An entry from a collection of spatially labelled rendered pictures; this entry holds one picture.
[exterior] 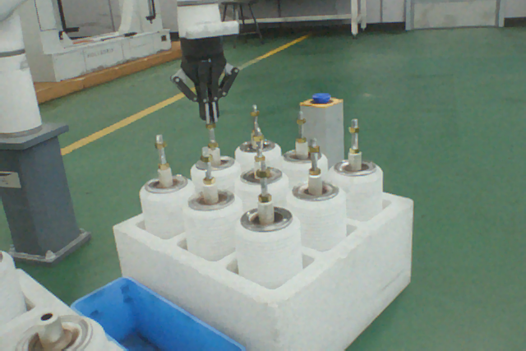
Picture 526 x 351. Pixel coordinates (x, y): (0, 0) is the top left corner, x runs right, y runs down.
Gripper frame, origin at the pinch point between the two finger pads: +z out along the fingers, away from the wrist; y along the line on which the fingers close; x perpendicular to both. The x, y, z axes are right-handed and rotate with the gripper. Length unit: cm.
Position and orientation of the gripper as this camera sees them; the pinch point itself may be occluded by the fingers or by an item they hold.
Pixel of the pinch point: (209, 112)
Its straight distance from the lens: 90.1
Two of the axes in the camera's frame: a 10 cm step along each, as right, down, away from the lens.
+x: 4.6, 2.7, -8.5
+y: -8.9, 2.1, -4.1
